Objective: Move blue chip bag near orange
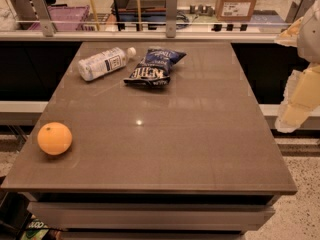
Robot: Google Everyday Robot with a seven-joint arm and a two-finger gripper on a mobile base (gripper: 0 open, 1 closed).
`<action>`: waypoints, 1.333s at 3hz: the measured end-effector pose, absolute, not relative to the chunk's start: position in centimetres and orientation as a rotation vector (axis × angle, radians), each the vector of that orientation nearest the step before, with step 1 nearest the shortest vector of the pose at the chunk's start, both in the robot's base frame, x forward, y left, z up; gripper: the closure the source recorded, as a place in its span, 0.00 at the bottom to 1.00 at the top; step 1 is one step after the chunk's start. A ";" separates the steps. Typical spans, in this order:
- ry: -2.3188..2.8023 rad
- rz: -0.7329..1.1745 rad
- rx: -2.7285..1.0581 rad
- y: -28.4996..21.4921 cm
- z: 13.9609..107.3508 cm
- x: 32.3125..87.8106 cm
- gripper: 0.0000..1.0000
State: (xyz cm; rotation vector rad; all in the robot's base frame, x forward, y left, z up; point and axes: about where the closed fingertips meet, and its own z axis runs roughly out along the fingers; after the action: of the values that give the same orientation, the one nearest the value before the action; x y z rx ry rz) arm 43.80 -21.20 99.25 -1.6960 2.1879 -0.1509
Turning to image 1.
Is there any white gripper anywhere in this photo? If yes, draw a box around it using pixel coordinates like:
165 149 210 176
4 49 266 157
275 0 320 133

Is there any metal railing post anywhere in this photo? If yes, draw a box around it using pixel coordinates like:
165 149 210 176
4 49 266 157
286 0 316 23
166 0 177 38
32 0 56 37

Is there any clear plastic water bottle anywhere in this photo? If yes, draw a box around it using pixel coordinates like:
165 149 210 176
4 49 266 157
78 47 136 81

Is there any purple plastic crate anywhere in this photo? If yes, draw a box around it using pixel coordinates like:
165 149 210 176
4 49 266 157
27 4 91 32

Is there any blue chip bag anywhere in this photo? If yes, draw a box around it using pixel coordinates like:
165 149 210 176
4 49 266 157
123 47 186 86

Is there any cardboard box with label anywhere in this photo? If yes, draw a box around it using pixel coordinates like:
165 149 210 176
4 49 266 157
215 0 257 21

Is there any metal railing post middle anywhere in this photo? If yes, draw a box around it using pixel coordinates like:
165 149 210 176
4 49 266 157
166 0 177 38

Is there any orange fruit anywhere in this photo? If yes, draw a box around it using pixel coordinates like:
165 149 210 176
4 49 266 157
37 122 72 155

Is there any green package under table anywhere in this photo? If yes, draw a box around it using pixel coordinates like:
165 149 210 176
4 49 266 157
20 219 49 240

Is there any metal railing post left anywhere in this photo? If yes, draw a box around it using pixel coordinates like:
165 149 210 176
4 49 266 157
32 0 56 37

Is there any grey table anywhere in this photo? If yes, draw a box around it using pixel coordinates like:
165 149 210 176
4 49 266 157
3 41 296 240

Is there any metal railing post right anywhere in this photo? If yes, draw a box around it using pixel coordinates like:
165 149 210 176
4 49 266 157
286 0 316 23

